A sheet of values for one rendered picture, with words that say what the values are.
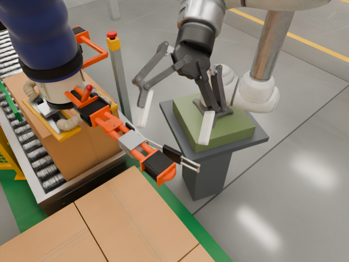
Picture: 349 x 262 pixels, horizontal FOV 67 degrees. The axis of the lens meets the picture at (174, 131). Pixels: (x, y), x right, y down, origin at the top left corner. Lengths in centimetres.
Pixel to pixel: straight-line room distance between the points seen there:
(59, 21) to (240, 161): 184
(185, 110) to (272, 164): 118
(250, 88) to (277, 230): 118
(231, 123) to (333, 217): 122
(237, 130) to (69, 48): 91
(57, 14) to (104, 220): 100
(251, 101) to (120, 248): 96
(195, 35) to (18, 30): 64
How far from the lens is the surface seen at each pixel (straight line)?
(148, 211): 149
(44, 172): 178
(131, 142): 87
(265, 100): 136
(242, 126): 149
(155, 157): 81
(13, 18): 100
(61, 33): 103
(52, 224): 158
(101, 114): 99
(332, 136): 291
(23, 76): 182
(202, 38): 52
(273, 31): 120
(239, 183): 226
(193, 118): 148
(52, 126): 118
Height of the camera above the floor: 188
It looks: 48 degrees down
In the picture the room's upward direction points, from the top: straight up
